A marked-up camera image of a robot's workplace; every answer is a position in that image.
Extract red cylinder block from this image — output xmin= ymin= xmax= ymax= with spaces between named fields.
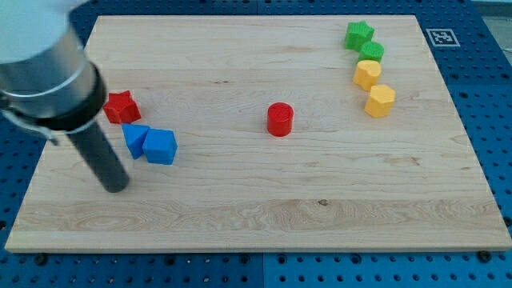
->
xmin=267 ymin=102 xmax=294 ymax=137

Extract wooden board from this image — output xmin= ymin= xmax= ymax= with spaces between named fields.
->
xmin=5 ymin=15 xmax=511 ymax=254

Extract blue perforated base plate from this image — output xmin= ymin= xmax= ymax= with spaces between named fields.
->
xmin=1 ymin=0 xmax=511 ymax=287

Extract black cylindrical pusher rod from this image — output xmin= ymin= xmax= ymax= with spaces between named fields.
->
xmin=67 ymin=121 xmax=130 ymax=193

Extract yellow hexagon block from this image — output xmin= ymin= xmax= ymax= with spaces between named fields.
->
xmin=364 ymin=85 xmax=396 ymax=118

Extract green cylinder block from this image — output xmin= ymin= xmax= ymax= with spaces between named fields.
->
xmin=358 ymin=41 xmax=385 ymax=62

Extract green star block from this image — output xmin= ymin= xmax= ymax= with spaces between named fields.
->
xmin=345 ymin=21 xmax=374 ymax=51

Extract blue triangle block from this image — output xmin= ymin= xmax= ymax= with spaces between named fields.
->
xmin=122 ymin=123 xmax=150 ymax=159

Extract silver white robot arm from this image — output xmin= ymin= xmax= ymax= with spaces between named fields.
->
xmin=1 ymin=0 xmax=106 ymax=144

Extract red star block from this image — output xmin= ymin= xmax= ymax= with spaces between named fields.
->
xmin=103 ymin=90 xmax=142 ymax=124

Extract yellow heart block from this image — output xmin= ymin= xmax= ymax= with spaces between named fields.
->
xmin=353 ymin=60 xmax=382 ymax=91

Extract white fiducial marker tag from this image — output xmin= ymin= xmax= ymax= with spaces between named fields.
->
xmin=426 ymin=28 xmax=460 ymax=47

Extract blue cube block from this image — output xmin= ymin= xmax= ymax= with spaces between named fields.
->
xmin=142 ymin=129 xmax=178 ymax=165

